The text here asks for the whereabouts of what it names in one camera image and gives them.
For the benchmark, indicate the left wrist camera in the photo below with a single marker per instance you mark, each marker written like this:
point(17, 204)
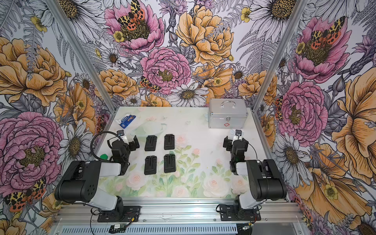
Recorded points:
point(121, 134)

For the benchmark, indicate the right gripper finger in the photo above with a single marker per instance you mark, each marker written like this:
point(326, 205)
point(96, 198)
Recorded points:
point(227, 144)
point(236, 142)

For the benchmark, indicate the phone stand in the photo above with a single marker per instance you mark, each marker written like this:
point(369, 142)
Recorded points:
point(150, 165)
point(169, 142)
point(169, 163)
point(151, 142)

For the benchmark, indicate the silver metal case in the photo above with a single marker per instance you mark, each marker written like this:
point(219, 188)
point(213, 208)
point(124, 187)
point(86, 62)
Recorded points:
point(227, 113)

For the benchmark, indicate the right aluminium post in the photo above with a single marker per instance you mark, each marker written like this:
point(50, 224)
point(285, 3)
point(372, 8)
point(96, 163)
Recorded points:
point(285, 40)

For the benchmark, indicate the left aluminium post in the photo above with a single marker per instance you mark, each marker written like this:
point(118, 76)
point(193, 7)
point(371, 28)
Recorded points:
point(74, 41)

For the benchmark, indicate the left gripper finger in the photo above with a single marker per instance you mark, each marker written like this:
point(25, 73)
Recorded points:
point(136, 143)
point(130, 146)

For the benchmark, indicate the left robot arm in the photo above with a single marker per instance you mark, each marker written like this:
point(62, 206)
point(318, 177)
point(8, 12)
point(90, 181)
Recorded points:
point(79, 184)

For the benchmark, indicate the aluminium post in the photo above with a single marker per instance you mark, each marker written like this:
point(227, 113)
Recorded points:
point(285, 40)
point(74, 41)

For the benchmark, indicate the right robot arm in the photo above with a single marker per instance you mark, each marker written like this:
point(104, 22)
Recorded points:
point(264, 180)

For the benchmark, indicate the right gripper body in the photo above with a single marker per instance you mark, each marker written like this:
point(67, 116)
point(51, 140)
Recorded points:
point(232, 154)

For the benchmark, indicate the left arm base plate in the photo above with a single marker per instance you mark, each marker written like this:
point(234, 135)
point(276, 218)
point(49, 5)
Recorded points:
point(125, 214)

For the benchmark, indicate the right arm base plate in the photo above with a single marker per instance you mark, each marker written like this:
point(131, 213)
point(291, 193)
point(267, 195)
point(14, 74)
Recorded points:
point(235, 213)

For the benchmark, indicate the blue white packet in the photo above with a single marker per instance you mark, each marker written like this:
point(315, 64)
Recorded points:
point(126, 120)

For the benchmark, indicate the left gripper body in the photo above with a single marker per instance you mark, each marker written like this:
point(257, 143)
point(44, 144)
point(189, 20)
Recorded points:
point(127, 154)

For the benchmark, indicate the small circuit board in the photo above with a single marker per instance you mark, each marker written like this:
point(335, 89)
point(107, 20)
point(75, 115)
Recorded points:
point(117, 228)

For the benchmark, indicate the aluminium front rail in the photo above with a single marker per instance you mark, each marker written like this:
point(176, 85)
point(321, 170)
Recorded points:
point(181, 211)

